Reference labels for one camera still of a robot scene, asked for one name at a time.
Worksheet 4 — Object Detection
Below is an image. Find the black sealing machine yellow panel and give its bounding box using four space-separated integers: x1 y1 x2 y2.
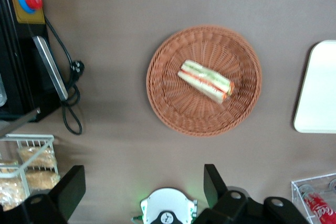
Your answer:
0 0 64 124

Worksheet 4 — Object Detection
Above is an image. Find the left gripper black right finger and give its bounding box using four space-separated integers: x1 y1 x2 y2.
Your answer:
203 164 249 217

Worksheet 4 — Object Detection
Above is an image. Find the packaged bread slice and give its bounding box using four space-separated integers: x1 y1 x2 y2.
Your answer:
25 170 60 190
17 147 58 168
0 159 26 211

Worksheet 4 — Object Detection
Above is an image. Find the red cola bottle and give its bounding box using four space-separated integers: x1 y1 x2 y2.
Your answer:
301 191 336 223

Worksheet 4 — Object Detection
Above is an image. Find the round brown wicker basket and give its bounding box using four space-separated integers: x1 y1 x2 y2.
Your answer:
146 24 263 137

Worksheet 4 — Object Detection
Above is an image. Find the clear acrylic bottle rack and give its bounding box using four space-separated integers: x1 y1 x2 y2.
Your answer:
290 173 336 224

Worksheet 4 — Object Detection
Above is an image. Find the white wire rack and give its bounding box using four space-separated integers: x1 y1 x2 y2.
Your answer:
0 134 56 209

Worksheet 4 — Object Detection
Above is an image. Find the grey metal lever bar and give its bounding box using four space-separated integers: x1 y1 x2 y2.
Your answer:
0 108 40 138

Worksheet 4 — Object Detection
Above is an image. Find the triangle sandwich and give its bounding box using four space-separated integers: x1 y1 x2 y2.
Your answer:
177 60 235 104

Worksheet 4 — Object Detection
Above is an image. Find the cream rectangular serving tray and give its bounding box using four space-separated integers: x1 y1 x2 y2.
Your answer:
293 39 336 134

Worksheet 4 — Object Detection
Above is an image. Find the steel handle bar of sealer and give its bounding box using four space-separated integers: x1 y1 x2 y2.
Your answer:
31 36 69 101

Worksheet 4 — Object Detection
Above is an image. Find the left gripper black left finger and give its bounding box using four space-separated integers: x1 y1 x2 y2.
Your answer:
22 165 86 224

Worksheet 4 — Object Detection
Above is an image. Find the black power cable with plug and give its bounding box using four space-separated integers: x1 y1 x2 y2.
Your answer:
43 15 85 135

